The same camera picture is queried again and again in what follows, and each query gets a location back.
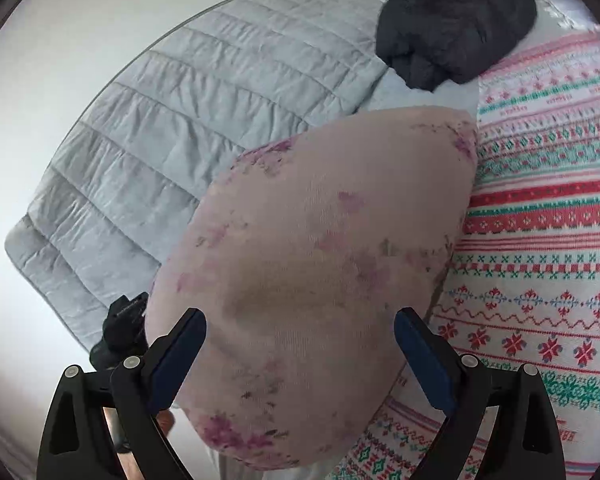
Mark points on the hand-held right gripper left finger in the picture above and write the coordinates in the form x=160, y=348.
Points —
x=180, y=355

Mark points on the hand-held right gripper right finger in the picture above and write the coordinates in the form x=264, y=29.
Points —
x=422, y=360

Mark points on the pink floral padded coat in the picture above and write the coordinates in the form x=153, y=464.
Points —
x=305, y=260

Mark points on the person's left hand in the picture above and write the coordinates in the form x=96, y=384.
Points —
x=166, y=421

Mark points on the patterned knit-print bed sheet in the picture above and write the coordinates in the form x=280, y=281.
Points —
x=540, y=260

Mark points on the grey quilted headboard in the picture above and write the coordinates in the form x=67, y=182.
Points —
x=180, y=110

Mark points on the black puffer jacket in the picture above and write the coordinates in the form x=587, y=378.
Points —
x=455, y=20

